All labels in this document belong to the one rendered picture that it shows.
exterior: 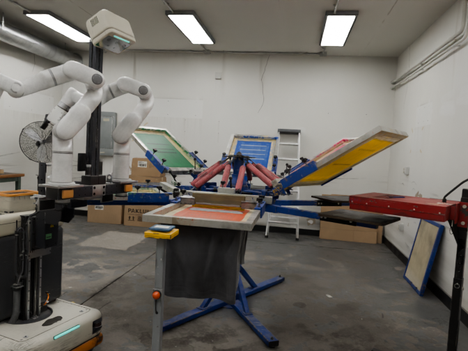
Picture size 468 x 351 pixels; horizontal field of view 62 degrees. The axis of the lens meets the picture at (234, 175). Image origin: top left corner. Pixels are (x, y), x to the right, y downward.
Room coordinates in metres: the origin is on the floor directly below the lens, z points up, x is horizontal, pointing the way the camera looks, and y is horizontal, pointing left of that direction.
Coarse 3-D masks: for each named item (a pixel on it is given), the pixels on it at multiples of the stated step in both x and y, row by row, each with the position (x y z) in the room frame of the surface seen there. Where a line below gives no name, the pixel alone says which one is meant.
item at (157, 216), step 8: (160, 208) 2.29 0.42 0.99; (168, 208) 2.37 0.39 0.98; (176, 208) 2.54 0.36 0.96; (144, 216) 2.06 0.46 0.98; (152, 216) 2.05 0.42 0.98; (160, 216) 2.04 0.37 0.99; (168, 216) 2.05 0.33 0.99; (176, 216) 2.06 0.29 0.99; (256, 216) 2.22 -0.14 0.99; (184, 224) 2.02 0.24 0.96; (192, 224) 2.02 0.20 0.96; (200, 224) 2.01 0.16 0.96; (208, 224) 2.01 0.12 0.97; (216, 224) 2.00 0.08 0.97; (224, 224) 1.99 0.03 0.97; (232, 224) 1.99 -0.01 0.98; (240, 224) 1.98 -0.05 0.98; (248, 224) 1.97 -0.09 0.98
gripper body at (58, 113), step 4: (56, 108) 2.28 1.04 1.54; (60, 108) 2.28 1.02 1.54; (52, 112) 2.29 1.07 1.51; (56, 112) 2.27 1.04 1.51; (60, 112) 2.27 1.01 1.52; (64, 112) 2.27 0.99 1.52; (48, 116) 2.29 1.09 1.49; (52, 116) 2.27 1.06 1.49; (56, 116) 2.26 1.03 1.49; (60, 116) 2.26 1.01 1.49; (52, 120) 2.27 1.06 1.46; (56, 120) 2.26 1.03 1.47
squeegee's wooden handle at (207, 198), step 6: (198, 192) 2.63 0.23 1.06; (198, 198) 2.62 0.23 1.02; (204, 198) 2.61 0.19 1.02; (210, 198) 2.60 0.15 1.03; (216, 198) 2.60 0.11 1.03; (222, 198) 2.59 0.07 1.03; (228, 198) 2.59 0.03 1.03; (234, 198) 2.58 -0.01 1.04; (240, 198) 2.57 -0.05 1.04; (228, 204) 2.58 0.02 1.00; (234, 204) 2.58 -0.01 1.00; (240, 204) 2.57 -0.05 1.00
